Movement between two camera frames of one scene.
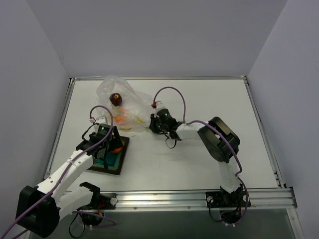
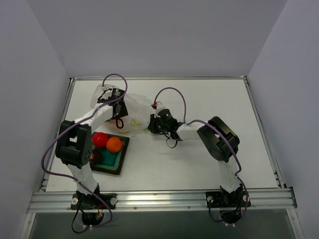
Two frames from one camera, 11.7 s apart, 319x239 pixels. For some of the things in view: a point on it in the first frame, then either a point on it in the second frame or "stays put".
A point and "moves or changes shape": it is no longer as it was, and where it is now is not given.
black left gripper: x=109 y=145 -> x=122 y=109
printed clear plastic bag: x=130 y=109 moves or changes shape
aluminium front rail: x=259 y=199 stays put
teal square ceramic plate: x=115 y=160 stays put
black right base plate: x=222 y=199 stays put
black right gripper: x=156 y=125 stays put
